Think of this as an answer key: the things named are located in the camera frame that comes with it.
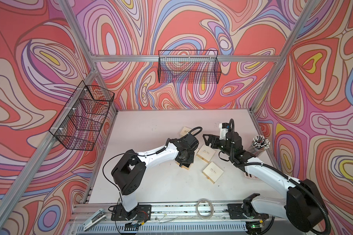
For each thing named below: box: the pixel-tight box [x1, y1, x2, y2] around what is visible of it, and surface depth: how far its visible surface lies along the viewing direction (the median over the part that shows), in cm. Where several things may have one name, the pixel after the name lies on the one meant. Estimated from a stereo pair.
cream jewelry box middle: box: [196, 143, 216, 164], surface depth 93 cm
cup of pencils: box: [248, 134, 271, 157], surface depth 83 cm
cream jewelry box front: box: [201, 161, 225, 185], surface depth 86 cm
